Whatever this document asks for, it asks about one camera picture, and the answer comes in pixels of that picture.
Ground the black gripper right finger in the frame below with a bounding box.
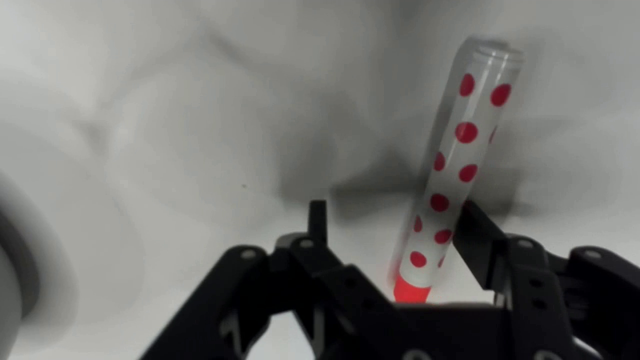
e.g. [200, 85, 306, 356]
[451, 198, 640, 360]

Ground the white marker with red dots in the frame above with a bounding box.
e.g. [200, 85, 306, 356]
[389, 36, 525, 307]

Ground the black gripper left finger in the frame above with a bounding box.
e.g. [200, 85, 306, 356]
[137, 198, 401, 360]

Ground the grey bowl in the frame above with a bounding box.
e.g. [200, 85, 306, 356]
[0, 168, 78, 342]

